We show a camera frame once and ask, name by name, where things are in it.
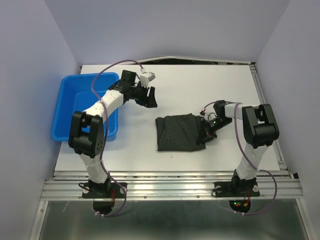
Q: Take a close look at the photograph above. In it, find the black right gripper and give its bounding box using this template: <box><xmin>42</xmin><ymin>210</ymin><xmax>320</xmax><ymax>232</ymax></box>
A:
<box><xmin>196</xmin><ymin>116</ymin><xmax>232</xmax><ymax>145</ymax></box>

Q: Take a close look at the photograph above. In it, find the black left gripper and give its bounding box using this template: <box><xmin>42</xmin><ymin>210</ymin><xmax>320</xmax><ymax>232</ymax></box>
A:
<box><xmin>130</xmin><ymin>82</ymin><xmax>158</xmax><ymax>109</ymax></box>

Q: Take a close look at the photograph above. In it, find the black dotted skirt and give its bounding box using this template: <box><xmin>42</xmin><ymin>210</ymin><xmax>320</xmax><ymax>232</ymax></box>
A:
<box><xmin>155</xmin><ymin>113</ymin><xmax>206</xmax><ymax>152</ymax></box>

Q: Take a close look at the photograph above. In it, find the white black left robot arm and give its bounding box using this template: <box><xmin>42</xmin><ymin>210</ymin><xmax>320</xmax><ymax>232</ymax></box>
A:
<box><xmin>68</xmin><ymin>68</ymin><xmax>158</xmax><ymax>197</ymax></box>

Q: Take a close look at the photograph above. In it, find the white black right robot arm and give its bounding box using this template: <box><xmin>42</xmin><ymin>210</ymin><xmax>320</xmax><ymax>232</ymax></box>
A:
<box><xmin>196</xmin><ymin>100</ymin><xmax>280</xmax><ymax>195</ymax></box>

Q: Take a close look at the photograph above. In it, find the blue plastic bin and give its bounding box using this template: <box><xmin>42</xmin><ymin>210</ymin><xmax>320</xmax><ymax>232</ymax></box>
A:
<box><xmin>51</xmin><ymin>72</ymin><xmax>119</xmax><ymax>142</ymax></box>

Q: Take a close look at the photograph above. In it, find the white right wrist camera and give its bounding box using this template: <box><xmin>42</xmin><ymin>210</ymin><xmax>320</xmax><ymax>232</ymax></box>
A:
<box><xmin>199</xmin><ymin>109</ymin><xmax>217</xmax><ymax>121</ymax></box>

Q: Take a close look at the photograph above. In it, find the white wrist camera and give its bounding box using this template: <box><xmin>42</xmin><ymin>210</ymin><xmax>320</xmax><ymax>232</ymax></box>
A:
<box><xmin>199</xmin><ymin>109</ymin><xmax>217</xmax><ymax>121</ymax></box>
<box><xmin>139</xmin><ymin>68</ymin><xmax>156</xmax><ymax>89</ymax></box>

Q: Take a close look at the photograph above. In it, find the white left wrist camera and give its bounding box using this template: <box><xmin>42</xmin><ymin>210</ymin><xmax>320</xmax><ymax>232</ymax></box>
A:
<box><xmin>139</xmin><ymin>68</ymin><xmax>156</xmax><ymax>89</ymax></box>

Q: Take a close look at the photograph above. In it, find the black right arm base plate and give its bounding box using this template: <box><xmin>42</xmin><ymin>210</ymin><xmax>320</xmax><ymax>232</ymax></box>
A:
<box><xmin>211</xmin><ymin>181</ymin><xmax>261</xmax><ymax>198</ymax></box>

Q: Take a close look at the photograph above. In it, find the aluminium table edge rail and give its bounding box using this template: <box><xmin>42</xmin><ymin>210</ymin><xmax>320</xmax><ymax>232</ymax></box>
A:
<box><xmin>40</xmin><ymin>170</ymin><xmax>304</xmax><ymax>201</ymax></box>

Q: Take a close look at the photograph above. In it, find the right side aluminium rail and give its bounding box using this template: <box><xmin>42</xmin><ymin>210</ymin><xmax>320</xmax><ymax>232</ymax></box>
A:
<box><xmin>249</xmin><ymin>62</ymin><xmax>293</xmax><ymax>179</ymax></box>

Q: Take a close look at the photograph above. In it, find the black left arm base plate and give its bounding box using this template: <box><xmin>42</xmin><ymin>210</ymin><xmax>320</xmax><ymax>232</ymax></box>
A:
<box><xmin>78</xmin><ymin>180</ymin><xmax>125</xmax><ymax>199</ymax></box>

